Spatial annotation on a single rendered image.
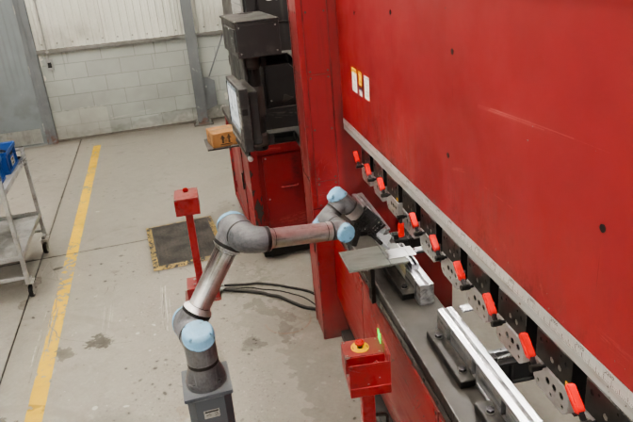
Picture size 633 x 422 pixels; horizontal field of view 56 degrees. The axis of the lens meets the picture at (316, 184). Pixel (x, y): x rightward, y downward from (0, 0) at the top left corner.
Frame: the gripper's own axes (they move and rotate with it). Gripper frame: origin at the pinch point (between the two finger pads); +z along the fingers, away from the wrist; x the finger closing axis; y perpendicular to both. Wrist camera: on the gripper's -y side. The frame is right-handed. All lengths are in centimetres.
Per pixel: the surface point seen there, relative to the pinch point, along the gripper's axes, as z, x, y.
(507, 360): 32, -62, 6
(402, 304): 13.5, -20.9, -10.8
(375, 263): -0.2, -5.5, -7.7
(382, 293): 10.3, -9.9, -14.6
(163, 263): 3, 224, -156
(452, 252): -15, -58, 20
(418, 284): 10.5, -22.8, 0.0
